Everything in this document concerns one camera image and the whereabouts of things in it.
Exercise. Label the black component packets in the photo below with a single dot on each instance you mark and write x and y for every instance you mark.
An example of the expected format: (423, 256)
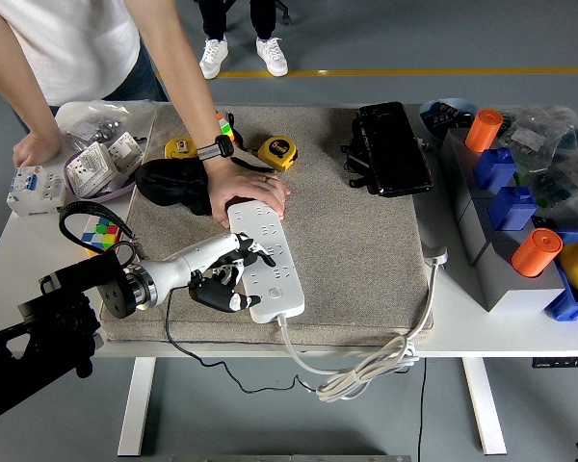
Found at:
(444, 118)

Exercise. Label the yellow tape measure black face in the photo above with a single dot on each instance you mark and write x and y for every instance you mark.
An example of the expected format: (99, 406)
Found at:
(180, 146)

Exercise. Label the black cloth pouch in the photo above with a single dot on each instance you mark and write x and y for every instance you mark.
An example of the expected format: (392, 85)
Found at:
(171, 185)

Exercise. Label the yellow tape measure 5m print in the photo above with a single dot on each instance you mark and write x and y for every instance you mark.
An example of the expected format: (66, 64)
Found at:
(277, 151)

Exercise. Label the blue plastic block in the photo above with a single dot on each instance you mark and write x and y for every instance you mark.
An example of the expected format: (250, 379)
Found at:
(495, 168)
(513, 209)

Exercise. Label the white wall socket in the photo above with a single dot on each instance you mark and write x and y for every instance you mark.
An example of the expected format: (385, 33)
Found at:
(91, 168)
(125, 151)

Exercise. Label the black electronic device case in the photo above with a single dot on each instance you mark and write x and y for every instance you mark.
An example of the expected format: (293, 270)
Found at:
(395, 149)

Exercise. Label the white table leg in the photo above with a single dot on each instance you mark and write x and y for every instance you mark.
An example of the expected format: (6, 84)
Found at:
(484, 409)
(137, 409)

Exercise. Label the person's left hand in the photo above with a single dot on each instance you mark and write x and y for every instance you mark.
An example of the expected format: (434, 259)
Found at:
(245, 185)

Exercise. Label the black wristwatch grey band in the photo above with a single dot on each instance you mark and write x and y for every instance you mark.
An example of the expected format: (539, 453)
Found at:
(212, 150)

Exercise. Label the person's left forearm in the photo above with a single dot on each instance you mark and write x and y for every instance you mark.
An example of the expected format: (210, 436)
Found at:
(183, 72)

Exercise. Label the purple tray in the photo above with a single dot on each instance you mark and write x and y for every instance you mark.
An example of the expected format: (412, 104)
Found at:
(108, 196)

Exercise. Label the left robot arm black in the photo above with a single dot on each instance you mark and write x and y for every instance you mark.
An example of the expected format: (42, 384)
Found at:
(29, 356)

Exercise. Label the clear bag with white label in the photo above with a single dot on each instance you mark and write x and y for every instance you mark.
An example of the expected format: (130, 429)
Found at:
(527, 137)

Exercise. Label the grey-brown mat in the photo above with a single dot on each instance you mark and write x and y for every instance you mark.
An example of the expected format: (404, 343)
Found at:
(347, 250)

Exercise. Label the black desk control panel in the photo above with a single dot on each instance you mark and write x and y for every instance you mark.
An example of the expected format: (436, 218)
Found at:
(554, 363)

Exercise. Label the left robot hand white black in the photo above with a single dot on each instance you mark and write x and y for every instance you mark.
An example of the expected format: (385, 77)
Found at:
(192, 260)

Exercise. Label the colourful puzzle cube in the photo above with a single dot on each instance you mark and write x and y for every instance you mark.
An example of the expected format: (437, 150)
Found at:
(101, 236)
(226, 130)

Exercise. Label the orange cylinder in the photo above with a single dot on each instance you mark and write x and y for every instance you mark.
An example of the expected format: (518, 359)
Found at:
(484, 130)
(537, 252)

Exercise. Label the person's right forearm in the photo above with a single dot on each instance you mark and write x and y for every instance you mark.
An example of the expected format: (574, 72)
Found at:
(19, 82)

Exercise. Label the white circuit breaker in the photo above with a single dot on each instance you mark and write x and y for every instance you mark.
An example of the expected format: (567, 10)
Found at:
(38, 192)

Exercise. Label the white power strip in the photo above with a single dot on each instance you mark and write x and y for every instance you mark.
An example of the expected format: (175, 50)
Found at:
(281, 300)

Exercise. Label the black office chair base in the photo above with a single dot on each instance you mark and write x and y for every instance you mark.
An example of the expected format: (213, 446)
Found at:
(286, 18)

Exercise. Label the light blue bowl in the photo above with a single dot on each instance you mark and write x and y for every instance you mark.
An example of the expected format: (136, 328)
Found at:
(434, 137)

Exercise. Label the clear bag of screws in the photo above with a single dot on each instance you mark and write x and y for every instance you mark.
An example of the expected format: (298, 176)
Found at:
(96, 125)

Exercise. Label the blue plastic bin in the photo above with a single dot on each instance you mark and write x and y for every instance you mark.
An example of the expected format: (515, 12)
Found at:
(566, 303)

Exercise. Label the person in white shoes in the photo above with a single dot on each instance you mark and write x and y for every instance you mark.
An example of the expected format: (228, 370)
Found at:
(272, 55)

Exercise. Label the clear bag of dark parts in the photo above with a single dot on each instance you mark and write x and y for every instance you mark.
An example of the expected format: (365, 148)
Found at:
(568, 183)

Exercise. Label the person's right hand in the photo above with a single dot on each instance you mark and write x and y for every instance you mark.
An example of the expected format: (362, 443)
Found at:
(34, 150)

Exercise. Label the grey block holder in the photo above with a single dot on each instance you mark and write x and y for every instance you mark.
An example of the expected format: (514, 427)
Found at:
(456, 173)
(506, 298)

